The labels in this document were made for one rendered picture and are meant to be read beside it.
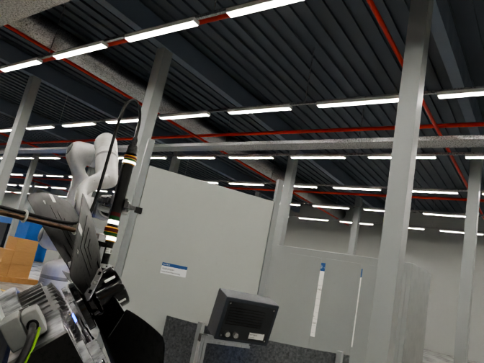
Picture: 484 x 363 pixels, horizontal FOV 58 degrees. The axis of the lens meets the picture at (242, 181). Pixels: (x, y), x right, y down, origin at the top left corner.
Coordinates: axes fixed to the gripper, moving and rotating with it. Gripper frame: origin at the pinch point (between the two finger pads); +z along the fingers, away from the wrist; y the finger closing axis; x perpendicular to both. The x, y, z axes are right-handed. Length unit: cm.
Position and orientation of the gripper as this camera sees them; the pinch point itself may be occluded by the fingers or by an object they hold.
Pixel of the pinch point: (117, 202)
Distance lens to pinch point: 145.4
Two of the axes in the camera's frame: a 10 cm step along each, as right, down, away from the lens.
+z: 4.3, -1.4, -8.9
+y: -8.9, -2.6, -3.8
